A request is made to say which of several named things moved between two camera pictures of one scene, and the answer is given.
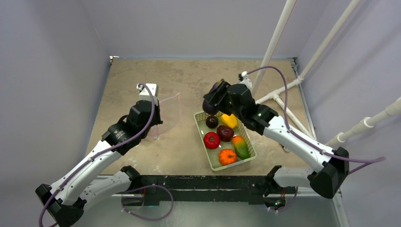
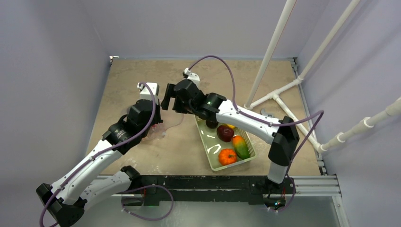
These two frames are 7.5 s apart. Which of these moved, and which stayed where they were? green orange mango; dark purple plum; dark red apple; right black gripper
Moved: right black gripper
Stayed: green orange mango; dark purple plum; dark red apple
